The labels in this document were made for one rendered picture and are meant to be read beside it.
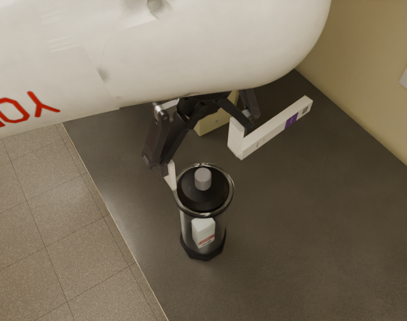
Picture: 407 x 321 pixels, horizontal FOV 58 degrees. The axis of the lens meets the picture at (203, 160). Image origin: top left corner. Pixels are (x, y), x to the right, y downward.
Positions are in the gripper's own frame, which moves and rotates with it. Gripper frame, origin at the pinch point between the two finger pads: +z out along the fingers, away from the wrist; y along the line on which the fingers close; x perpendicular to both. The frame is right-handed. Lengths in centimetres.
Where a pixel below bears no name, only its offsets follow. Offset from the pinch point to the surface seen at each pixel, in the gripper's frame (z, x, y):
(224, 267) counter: 30.8, 7.6, -0.9
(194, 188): 6.8, 0.1, 1.7
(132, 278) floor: 125, -36, 15
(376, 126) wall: 30, -3, -58
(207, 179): 3.9, 1.2, -0.1
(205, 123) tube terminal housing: 26.4, -25.9, -17.2
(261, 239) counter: 30.7, 6.8, -11.5
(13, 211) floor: 125, -100, 52
